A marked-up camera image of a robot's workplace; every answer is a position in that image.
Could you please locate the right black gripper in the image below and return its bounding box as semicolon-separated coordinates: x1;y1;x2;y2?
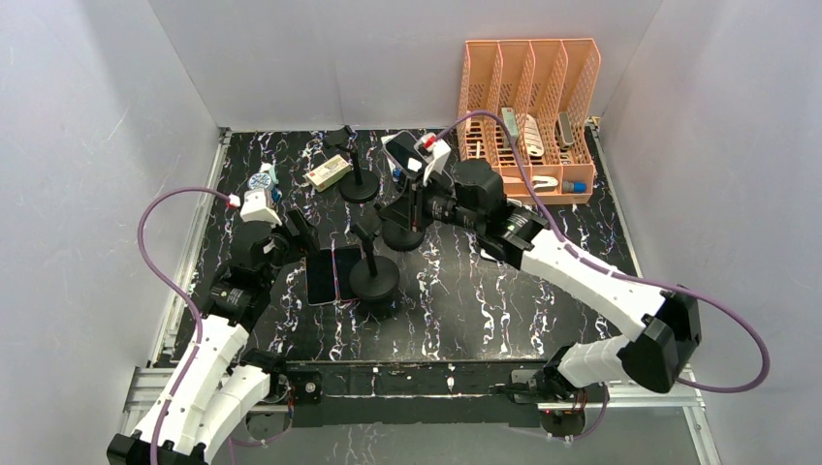
378;167;483;233

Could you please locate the black phone stand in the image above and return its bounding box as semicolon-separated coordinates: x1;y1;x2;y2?
382;221;426;252
349;220;399;303
323;126;380;204

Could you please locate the purple-edged phone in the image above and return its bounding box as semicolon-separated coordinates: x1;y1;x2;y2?
332;245;362;301

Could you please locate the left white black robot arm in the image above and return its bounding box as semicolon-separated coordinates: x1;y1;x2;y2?
107;209;319;464

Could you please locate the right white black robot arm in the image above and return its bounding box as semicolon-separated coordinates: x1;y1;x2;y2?
377;160;701;401

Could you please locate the clear-case phone on stand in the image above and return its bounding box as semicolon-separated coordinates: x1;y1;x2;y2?
386;131;426;181

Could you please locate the cream box with red label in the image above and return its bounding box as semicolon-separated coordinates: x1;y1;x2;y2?
304;155;352;192

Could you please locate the blue white jar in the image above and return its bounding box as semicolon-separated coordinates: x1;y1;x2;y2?
247;163;281;202

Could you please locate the white tape dispenser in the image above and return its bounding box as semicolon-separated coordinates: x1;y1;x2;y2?
531;175;560;193

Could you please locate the grey stapler in organizer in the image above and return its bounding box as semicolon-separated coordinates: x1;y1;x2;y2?
500;107;520;147

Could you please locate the white ribbed item in organizer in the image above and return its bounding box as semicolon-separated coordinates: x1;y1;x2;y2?
522;114;545;160

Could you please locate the orange file organizer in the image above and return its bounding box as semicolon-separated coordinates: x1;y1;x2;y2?
457;38;601;205

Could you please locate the blue capped tube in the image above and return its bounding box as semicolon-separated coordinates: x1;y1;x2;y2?
562;180;587;194

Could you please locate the grey item in organizer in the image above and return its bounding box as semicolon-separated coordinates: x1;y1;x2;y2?
555;111;575;151

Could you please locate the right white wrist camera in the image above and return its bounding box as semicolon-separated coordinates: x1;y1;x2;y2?
415;133;451;186

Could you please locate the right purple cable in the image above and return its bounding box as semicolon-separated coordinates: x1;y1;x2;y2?
424;109;772;394

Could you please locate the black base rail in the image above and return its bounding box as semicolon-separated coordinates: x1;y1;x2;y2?
243;358;649;444

